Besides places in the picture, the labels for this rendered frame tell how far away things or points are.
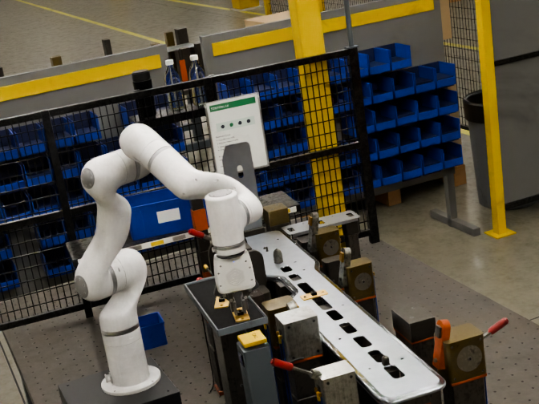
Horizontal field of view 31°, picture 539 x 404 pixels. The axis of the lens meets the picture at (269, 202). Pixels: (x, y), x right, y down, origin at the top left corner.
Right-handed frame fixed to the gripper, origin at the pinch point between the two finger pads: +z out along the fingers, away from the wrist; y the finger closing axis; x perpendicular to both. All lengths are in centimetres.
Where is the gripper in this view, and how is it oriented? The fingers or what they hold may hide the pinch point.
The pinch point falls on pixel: (239, 305)
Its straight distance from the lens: 261.0
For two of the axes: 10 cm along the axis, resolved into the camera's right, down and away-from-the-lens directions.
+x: -1.9, -2.8, 9.4
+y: 9.7, -1.9, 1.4
